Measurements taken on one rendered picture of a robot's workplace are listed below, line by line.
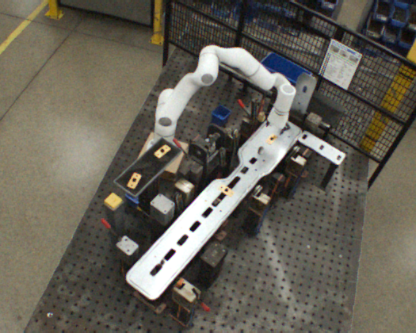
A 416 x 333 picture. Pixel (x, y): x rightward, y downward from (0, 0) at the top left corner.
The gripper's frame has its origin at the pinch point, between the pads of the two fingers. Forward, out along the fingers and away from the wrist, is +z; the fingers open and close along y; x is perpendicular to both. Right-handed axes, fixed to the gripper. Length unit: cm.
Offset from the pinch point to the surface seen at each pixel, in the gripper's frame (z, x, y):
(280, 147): 9.2, -1.2, 7.4
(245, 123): 6.0, -2.8, -17.2
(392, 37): 37, 211, 18
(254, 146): 9.4, -10.9, -4.6
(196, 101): 40, 21, -67
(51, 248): 111, -105, -94
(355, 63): -28, 54, 18
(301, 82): -16.9, 26.5, -1.4
